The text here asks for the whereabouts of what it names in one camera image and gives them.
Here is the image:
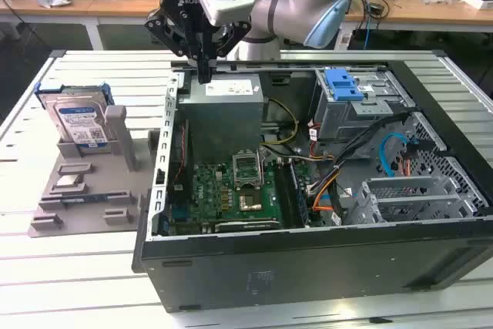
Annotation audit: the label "blue data wire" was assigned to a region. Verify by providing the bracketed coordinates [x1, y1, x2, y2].
[377, 132, 409, 180]

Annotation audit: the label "black graphics card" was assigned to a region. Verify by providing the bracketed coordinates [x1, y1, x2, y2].
[213, 220, 282, 234]

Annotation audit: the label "blue plastic drive latch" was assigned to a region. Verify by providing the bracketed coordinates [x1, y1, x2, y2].
[324, 69, 365, 102]

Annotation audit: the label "wooden desk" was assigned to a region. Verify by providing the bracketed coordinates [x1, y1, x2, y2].
[0, 0, 493, 52]

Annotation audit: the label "yellow and black wires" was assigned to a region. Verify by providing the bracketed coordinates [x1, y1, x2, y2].
[261, 97, 300, 147]

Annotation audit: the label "orange red yellow power wire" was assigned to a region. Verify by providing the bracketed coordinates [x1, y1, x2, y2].
[398, 138, 421, 178]

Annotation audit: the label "grey parts rack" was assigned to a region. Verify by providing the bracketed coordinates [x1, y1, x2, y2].
[29, 104, 161, 240]

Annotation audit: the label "grey power supply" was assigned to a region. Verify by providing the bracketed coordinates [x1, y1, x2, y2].
[177, 73, 265, 164]

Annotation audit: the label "grey optical drive cage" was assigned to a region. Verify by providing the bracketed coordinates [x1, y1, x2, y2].
[310, 69, 418, 153]

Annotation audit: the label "black cable bundle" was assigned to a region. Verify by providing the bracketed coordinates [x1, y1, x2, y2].
[307, 111, 411, 199]

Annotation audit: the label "green motherboard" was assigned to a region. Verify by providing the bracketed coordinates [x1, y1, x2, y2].
[169, 159, 311, 236]

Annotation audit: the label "hard disk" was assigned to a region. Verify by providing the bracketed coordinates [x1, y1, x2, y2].
[34, 82, 116, 149]

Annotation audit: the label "CPU socket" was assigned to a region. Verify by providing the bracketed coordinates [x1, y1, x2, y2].
[236, 188, 263, 215]

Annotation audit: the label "RAM stick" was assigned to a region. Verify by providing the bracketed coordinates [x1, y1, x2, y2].
[61, 194, 113, 204]

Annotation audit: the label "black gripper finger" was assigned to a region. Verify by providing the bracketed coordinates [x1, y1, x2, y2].
[144, 10, 206, 85]
[204, 20, 252, 85]

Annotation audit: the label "locking lever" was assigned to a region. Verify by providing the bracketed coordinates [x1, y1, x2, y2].
[258, 149, 267, 191]

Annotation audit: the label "metal socket cover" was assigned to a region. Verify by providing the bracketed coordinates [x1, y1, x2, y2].
[232, 150, 263, 190]

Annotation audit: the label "black PC case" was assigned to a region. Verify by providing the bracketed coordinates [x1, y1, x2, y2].
[132, 58, 493, 314]

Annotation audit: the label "black RAM slot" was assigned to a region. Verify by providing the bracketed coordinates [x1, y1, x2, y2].
[290, 160, 310, 229]
[280, 159, 297, 230]
[285, 159, 304, 229]

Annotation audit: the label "white box with black inlay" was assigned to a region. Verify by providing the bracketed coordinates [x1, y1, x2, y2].
[458, 0, 493, 11]

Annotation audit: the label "silver CPU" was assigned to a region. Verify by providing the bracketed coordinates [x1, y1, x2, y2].
[56, 174, 82, 189]

